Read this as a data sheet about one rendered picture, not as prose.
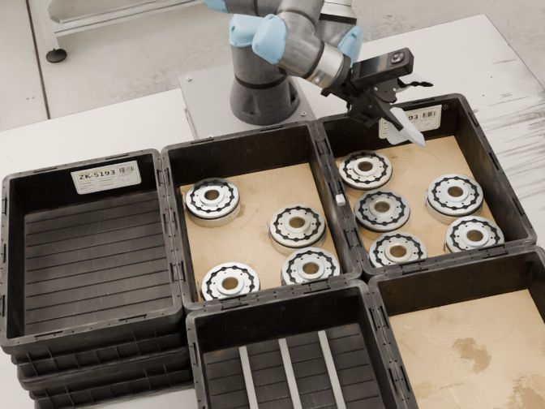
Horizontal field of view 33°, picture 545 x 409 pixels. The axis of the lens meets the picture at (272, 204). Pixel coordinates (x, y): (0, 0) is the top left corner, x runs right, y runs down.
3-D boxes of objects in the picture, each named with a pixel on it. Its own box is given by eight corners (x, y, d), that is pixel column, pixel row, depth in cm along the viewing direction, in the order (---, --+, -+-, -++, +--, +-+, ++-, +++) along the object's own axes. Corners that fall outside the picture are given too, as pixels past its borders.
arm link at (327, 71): (328, 33, 160) (320, 66, 156) (349, 45, 162) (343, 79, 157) (306, 57, 166) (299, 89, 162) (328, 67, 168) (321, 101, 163)
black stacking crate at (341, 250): (169, 190, 182) (160, 148, 174) (315, 163, 184) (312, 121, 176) (195, 352, 155) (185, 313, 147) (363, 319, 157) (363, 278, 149)
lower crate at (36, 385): (34, 252, 188) (18, 213, 179) (177, 226, 190) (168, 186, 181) (35, 421, 161) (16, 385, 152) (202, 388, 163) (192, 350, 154)
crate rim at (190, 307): (160, 155, 175) (159, 146, 173) (313, 127, 177) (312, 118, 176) (186, 320, 148) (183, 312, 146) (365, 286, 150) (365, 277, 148)
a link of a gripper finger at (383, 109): (408, 126, 164) (379, 88, 165) (414, 121, 163) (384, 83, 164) (393, 135, 161) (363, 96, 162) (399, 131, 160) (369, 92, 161)
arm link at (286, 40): (276, 0, 156) (262, 40, 153) (330, 30, 160) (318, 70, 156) (258, 20, 163) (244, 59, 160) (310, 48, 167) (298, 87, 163)
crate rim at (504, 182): (313, 127, 177) (312, 118, 176) (461, 100, 179) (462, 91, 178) (365, 286, 150) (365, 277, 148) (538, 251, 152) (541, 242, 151)
